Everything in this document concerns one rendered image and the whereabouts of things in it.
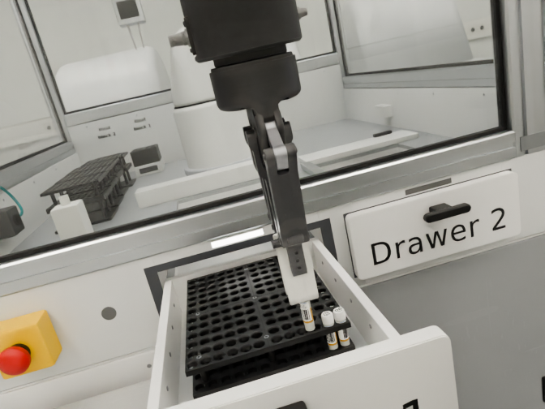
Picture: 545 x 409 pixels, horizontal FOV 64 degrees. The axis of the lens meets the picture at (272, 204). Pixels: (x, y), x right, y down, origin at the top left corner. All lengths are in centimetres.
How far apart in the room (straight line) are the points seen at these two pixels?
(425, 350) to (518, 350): 59
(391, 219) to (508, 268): 26
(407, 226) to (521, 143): 23
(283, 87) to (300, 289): 20
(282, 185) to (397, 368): 18
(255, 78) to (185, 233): 36
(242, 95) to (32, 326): 47
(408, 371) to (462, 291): 45
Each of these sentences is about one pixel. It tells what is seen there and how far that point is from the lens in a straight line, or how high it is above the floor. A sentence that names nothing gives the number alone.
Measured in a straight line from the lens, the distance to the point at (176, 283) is 71.
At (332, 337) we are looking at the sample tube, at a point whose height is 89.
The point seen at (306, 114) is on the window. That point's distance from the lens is 67.
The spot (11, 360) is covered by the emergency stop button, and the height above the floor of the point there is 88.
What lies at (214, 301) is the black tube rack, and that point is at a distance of 59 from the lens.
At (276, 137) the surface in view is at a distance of 35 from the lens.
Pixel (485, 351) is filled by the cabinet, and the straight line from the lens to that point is 93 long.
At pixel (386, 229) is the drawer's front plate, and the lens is 71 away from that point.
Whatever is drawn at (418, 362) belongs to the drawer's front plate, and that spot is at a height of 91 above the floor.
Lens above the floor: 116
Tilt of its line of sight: 17 degrees down
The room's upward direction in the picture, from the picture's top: 13 degrees counter-clockwise
